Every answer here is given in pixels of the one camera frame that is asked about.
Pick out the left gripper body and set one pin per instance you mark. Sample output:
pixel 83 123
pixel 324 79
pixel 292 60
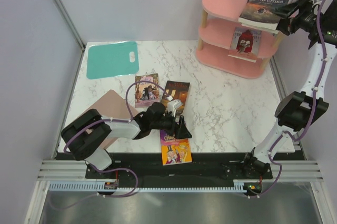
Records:
pixel 166 123

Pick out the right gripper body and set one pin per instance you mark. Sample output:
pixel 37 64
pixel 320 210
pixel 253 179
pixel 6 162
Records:
pixel 306 18

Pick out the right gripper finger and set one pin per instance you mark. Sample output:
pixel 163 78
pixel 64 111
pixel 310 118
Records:
pixel 286 27
pixel 289 9

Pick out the Roald Dahl Charlie book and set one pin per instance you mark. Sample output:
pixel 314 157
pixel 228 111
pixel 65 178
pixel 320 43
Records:
pixel 174 151

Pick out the A Tale of Two Cities book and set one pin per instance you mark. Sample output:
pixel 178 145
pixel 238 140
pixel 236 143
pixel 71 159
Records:
pixel 259 13

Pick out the dark orange Edward Bulane book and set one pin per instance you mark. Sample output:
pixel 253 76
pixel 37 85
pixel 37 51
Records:
pixel 180 91

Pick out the purple illustrated children's book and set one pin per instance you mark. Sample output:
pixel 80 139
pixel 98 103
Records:
pixel 146 93

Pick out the Hamlet red cover book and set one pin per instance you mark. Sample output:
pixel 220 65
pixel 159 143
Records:
pixel 245 44

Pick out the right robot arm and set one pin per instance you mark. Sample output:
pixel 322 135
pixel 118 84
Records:
pixel 300 109

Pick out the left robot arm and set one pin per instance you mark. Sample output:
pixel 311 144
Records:
pixel 84 136

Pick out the Nineteen Eighty-Four book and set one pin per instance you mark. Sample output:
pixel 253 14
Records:
pixel 261 28

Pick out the brown cardboard file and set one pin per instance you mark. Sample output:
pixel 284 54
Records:
pixel 113 105

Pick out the pink three-tier shelf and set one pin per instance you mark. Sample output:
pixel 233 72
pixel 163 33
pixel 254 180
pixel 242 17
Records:
pixel 220 18

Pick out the teal plastic file folder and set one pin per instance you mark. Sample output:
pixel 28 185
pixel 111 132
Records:
pixel 112 60

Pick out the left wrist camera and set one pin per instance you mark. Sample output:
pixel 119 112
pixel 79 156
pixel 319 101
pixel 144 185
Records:
pixel 173 105

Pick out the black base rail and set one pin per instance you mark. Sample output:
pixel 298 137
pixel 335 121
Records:
pixel 206 169

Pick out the white slotted cable duct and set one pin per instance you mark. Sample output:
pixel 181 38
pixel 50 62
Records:
pixel 113 186

